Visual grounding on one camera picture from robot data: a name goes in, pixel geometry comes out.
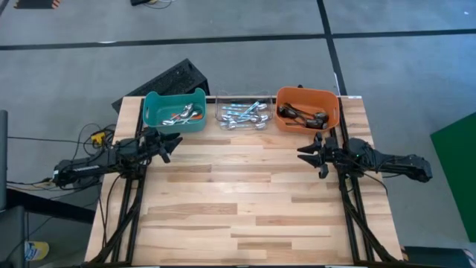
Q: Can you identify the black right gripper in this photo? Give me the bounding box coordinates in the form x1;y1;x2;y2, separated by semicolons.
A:
296;136;341;168

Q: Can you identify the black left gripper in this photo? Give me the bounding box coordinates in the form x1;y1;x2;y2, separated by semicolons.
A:
143;128;184;165

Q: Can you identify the green plastic bin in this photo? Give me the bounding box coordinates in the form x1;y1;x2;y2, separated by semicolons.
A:
142;87;208;134

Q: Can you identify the orange plastic bin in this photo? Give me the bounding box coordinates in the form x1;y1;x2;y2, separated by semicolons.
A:
274;86;341;135

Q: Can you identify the black perforated foam box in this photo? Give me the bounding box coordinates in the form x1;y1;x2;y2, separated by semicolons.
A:
111;58;210;114

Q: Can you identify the clear plastic bin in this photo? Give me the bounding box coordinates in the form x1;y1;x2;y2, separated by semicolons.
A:
214;89;274;132

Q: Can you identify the green board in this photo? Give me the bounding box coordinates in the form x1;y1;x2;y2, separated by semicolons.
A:
430;111;476;243

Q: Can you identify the yellow blue object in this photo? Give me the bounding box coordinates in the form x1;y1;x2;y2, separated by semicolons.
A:
24;240;51;261

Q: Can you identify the hazard striped black mat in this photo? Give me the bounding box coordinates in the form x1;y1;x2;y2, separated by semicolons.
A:
13;0;61;10

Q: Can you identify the black frame crossbar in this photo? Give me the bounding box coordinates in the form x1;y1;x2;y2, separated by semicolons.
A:
143;95;278;101

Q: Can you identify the black aluminium frame rail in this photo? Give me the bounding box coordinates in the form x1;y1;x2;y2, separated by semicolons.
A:
335;96;361;264
125;97;147;264

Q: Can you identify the yellow cable connector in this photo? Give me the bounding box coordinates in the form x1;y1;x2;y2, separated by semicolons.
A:
90;130;109;144

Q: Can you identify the black diagonal frame brace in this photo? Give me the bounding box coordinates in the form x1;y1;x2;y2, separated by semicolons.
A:
340;185;401;264
89;185;146;266

